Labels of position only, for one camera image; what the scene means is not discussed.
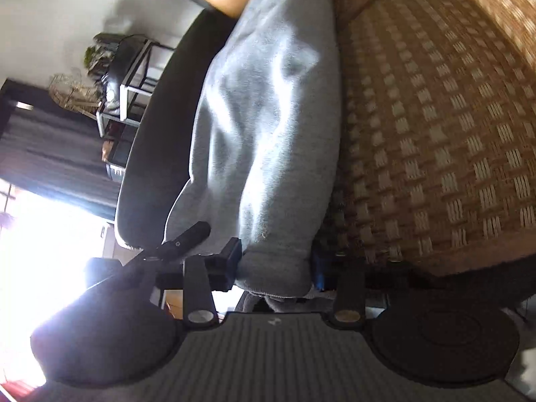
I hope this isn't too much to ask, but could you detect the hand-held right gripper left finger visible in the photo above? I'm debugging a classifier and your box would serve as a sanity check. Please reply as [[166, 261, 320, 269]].
[[121, 220, 244, 330]]

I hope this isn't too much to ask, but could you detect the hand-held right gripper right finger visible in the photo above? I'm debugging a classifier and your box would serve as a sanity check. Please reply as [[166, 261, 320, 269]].
[[312, 251, 428, 330]]

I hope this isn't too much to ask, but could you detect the grey hoodie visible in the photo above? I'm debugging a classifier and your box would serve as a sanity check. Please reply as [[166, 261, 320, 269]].
[[164, 0, 342, 313]]

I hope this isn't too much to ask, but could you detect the dark sofa armrest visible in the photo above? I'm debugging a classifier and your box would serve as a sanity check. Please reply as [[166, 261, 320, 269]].
[[116, 7, 236, 249]]

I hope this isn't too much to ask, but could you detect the brown woven sofa mat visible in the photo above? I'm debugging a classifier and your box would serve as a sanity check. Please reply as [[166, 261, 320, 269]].
[[312, 0, 536, 278]]

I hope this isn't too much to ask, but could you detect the black metal side table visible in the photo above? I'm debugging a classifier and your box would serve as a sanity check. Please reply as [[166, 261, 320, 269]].
[[95, 35, 177, 140]]

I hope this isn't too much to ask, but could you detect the dark curtain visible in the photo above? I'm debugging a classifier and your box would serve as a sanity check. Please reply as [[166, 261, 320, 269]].
[[0, 79, 123, 223]]

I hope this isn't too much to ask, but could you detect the potted plant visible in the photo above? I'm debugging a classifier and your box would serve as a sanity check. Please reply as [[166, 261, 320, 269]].
[[83, 32, 127, 81]]

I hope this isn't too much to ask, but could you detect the gold wire basket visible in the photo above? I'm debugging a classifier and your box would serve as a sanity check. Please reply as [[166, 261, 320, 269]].
[[49, 73, 102, 115]]

